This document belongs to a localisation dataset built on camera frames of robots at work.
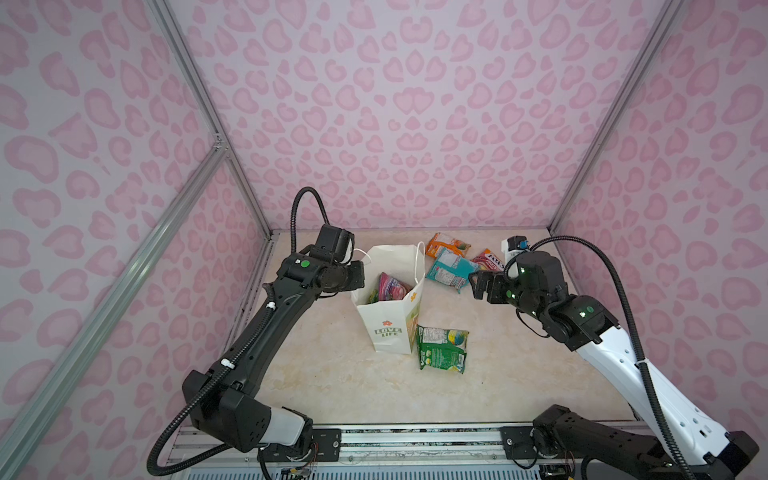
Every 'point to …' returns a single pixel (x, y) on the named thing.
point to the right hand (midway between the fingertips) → (484, 274)
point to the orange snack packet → (439, 239)
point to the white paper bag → (388, 303)
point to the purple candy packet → (391, 289)
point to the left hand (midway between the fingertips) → (361, 272)
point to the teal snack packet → (450, 268)
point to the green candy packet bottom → (442, 348)
